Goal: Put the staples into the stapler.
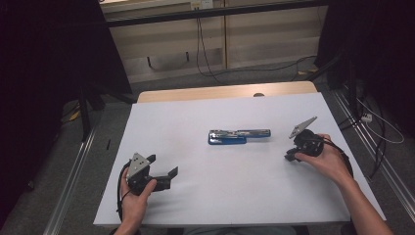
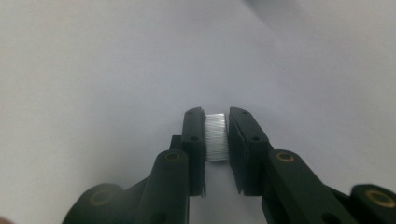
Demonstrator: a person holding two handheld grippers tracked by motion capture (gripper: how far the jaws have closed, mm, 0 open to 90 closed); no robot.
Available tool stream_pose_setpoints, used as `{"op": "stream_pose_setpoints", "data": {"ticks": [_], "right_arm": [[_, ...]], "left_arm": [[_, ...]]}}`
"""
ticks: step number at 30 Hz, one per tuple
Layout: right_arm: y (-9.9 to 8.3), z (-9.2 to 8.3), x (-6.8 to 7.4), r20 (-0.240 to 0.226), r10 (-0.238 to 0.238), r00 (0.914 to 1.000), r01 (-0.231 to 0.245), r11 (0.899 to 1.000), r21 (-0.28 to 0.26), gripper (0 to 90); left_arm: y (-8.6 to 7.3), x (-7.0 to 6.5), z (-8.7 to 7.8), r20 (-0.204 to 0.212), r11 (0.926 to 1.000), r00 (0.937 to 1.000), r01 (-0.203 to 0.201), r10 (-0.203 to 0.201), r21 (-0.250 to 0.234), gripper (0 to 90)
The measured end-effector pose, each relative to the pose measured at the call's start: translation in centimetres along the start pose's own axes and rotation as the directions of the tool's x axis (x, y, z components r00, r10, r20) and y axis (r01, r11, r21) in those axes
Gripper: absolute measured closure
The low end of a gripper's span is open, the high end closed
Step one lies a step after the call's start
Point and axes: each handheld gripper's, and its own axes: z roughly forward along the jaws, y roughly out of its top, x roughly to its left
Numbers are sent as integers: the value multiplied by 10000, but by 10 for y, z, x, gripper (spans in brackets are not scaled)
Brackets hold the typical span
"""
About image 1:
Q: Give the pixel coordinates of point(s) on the person's left hand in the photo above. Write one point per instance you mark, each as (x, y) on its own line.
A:
(135, 210)

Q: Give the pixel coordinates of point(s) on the white power adapter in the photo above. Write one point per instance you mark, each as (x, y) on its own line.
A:
(366, 117)

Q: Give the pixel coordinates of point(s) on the yellow floor tape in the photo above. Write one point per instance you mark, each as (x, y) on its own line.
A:
(75, 116)
(308, 71)

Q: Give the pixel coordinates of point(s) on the blue stapler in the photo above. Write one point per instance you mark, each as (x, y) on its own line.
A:
(225, 140)

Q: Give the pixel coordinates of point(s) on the black metal bar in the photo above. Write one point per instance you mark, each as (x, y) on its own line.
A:
(163, 19)

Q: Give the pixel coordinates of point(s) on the aluminium floor rail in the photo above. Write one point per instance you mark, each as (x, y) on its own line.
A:
(70, 186)
(396, 182)

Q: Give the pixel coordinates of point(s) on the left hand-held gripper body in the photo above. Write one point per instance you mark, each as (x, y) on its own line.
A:
(137, 166)

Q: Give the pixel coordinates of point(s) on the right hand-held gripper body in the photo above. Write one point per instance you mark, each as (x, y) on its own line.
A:
(308, 143)

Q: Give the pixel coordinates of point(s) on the person's right hand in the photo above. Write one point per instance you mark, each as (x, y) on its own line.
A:
(329, 160)

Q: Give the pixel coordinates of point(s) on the black metal stand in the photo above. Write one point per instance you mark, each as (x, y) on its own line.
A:
(85, 120)
(351, 94)

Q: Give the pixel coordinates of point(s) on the vertical wall trim strip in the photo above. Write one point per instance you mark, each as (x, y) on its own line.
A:
(225, 39)

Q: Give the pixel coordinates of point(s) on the small black floor object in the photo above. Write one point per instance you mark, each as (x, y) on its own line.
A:
(108, 144)

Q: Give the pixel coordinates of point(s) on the light wooden table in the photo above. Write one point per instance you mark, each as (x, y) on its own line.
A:
(195, 93)

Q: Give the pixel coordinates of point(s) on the black curtain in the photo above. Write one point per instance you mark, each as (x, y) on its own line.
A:
(39, 65)
(375, 39)

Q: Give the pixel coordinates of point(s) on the black wall bracket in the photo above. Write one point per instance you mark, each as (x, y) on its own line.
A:
(187, 56)

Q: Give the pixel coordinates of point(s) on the white wall socket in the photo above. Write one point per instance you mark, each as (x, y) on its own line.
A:
(205, 4)

